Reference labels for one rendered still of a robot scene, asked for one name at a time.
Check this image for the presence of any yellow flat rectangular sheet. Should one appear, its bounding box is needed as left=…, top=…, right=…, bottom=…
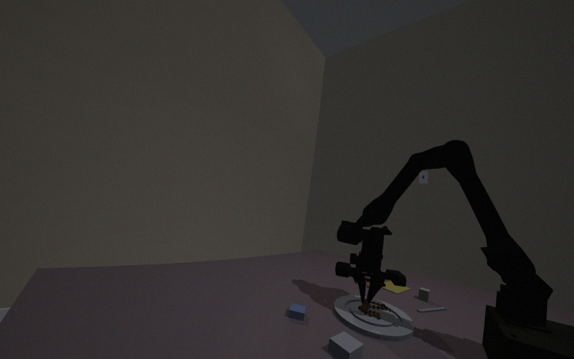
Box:
left=382, top=281, right=411, bottom=294

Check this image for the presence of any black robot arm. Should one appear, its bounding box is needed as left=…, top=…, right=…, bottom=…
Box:
left=337, top=140, right=553, bottom=334

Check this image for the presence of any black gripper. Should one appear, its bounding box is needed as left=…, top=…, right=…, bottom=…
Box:
left=335, top=247, right=407, bottom=304

